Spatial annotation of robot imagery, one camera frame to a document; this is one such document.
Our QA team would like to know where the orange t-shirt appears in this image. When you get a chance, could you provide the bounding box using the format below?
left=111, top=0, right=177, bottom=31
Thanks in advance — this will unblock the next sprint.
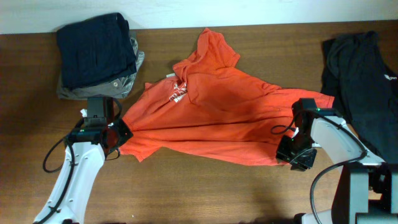
left=121, top=29, right=334, bottom=166

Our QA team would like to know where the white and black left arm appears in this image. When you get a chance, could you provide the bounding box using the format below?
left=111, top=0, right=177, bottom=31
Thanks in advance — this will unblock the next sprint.
left=34, top=96, right=132, bottom=223

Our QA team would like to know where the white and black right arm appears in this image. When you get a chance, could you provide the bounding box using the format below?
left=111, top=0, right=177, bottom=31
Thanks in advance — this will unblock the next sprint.
left=276, top=98, right=397, bottom=224

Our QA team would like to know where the folded grey garment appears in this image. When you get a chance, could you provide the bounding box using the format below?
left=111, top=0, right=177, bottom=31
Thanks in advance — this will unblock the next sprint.
left=56, top=30, right=145, bottom=100

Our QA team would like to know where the folded navy blue garment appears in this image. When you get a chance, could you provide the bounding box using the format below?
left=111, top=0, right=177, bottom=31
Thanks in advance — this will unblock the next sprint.
left=56, top=12, right=137, bottom=90

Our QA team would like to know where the black t-shirt with white logo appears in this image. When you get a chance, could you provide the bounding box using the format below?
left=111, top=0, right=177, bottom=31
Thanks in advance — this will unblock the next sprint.
left=321, top=31, right=397, bottom=164

